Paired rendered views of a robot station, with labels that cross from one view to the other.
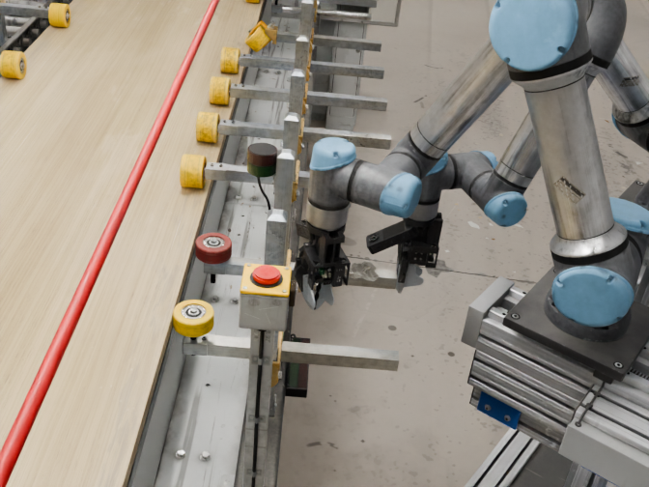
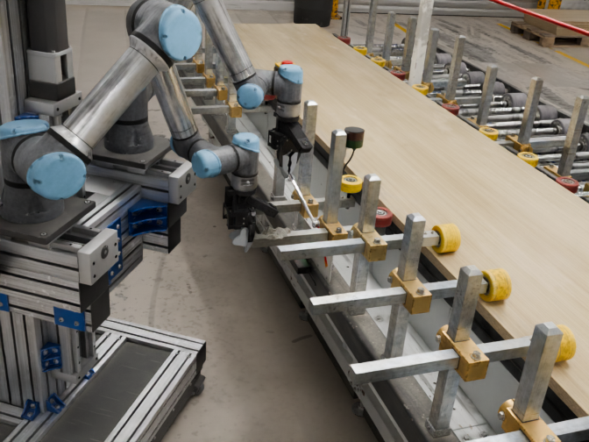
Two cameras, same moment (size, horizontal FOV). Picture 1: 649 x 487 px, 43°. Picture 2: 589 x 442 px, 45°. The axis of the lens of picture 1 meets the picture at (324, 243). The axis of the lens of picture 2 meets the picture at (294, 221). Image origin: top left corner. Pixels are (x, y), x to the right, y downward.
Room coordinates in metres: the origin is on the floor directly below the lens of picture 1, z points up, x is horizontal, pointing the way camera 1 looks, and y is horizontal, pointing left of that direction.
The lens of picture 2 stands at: (3.31, -0.64, 1.87)
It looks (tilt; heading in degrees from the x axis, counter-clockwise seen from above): 27 degrees down; 161
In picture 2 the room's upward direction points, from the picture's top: 5 degrees clockwise
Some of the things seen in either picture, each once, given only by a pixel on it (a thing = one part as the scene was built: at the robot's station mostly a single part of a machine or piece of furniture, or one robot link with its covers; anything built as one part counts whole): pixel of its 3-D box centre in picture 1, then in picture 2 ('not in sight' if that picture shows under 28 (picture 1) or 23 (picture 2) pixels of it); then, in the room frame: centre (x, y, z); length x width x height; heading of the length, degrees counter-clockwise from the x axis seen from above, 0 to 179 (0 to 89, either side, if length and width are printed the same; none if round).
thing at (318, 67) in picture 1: (306, 65); (528, 439); (2.50, 0.12, 0.95); 0.50 x 0.04 x 0.04; 92
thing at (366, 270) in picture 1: (360, 267); (277, 231); (1.51, -0.09, 0.87); 0.09 x 0.07 x 0.02; 92
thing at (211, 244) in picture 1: (213, 261); (377, 226); (1.50, 0.24, 0.85); 0.08 x 0.08 x 0.11
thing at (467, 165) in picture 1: (472, 173); (211, 160); (1.54, -0.30, 1.12); 0.11 x 0.11 x 0.08; 23
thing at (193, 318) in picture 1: (193, 331); (349, 193); (1.25, 0.24, 0.85); 0.08 x 0.08 x 0.11
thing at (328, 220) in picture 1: (328, 211); (287, 108); (1.25, 0.00, 1.16); 0.08 x 0.08 x 0.05
